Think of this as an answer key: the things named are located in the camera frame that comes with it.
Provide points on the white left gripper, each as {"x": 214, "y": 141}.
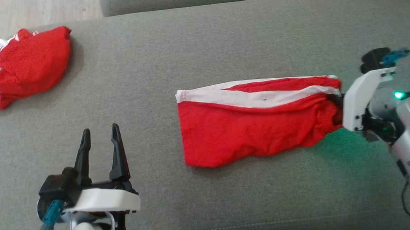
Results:
{"x": 101, "y": 200}

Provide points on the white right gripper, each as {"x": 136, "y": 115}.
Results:
{"x": 355, "y": 105}

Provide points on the red shorts white stripe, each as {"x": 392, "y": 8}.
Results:
{"x": 244, "y": 134}

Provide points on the red basketball jersey number 23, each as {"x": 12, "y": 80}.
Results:
{"x": 33, "y": 63}

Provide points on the grey sofa seat cushion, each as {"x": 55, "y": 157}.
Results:
{"x": 194, "y": 198}

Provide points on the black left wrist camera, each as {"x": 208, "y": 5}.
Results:
{"x": 57, "y": 187}

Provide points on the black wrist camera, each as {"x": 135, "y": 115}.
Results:
{"x": 372, "y": 59}
{"x": 57, "y": 187}

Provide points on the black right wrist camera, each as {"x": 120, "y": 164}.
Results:
{"x": 372, "y": 59}

